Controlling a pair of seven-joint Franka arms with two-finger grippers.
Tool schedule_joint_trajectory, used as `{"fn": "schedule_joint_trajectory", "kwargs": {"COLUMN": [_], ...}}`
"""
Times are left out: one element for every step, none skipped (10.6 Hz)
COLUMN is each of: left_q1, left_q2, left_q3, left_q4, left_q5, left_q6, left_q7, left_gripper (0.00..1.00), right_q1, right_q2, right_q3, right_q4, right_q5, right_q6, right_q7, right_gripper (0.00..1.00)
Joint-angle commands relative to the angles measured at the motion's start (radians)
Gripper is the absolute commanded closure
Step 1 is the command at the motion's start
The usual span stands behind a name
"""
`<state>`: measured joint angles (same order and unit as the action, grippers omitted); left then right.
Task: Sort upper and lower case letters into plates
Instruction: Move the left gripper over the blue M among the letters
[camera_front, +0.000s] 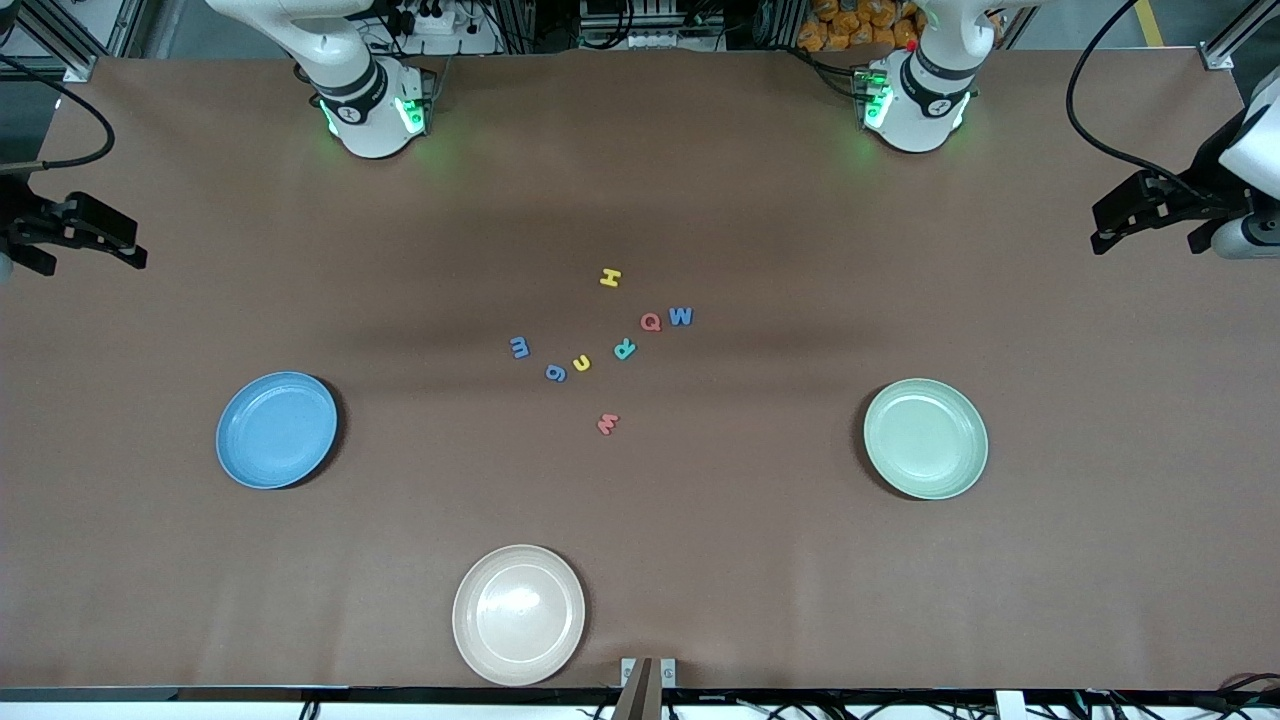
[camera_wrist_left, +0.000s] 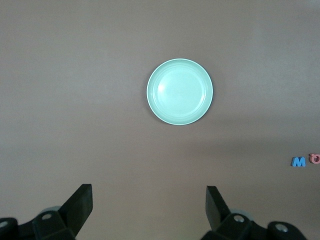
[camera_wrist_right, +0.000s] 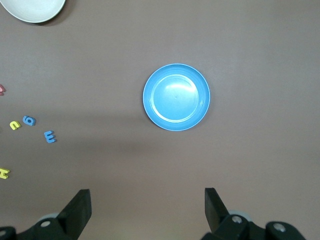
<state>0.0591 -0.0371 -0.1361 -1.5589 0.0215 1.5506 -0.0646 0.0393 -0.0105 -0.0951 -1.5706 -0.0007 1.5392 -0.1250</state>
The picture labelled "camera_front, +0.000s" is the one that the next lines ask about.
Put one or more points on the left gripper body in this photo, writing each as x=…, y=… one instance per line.
x=1211, y=172

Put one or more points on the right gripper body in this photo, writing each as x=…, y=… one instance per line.
x=16, y=217

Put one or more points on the blue foam letter m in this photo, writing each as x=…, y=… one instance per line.
x=520, y=347

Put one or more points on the blue foam letter W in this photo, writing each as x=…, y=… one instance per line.
x=681, y=318

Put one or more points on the blue foam letter g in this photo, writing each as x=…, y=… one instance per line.
x=555, y=372

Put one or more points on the red foam letter Q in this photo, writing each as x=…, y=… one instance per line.
x=657, y=325

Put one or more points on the yellow foam letter H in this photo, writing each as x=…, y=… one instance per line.
x=611, y=278

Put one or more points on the teal foam letter R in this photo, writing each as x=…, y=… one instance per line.
x=625, y=348

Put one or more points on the red foam letter w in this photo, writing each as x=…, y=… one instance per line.
x=607, y=424

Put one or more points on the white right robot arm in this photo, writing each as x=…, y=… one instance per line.
x=370, y=110

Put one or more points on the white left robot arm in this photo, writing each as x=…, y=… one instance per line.
x=925, y=110

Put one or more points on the blue plate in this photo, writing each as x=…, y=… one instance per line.
x=277, y=430

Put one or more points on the green plate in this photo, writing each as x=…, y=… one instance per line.
x=925, y=438

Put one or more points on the bag of orange items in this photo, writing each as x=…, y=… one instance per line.
x=850, y=25

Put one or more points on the brown table cover sheet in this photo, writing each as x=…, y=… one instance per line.
x=200, y=600

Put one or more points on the white power strip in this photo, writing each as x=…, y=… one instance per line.
x=435, y=20

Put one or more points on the grey metal equipment rack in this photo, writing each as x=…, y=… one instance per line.
x=650, y=15

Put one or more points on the beige plate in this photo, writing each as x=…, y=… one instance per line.
x=519, y=615

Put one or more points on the aluminium frame strut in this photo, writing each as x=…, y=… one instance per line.
x=1218, y=58
x=80, y=66

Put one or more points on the white table frame rail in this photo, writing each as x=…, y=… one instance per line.
x=100, y=712

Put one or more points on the camera post with brackets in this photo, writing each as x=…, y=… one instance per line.
x=640, y=700

